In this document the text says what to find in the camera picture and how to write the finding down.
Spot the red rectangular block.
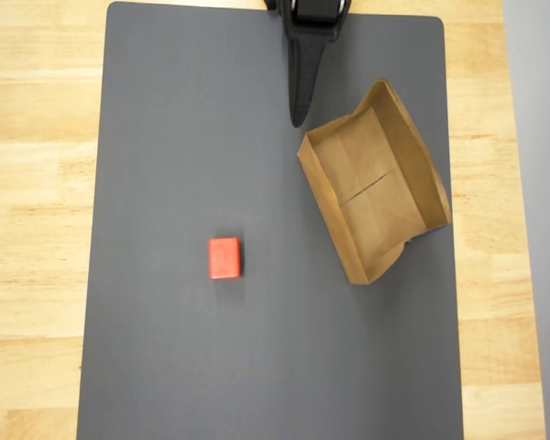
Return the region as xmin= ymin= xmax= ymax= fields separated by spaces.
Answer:
xmin=207 ymin=236 xmax=245 ymax=281

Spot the brown paper box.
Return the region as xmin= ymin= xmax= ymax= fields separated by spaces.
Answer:
xmin=296 ymin=77 xmax=454 ymax=287

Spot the dark grey rubber mat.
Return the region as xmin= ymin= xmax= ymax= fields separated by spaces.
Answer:
xmin=76 ymin=0 xmax=467 ymax=440

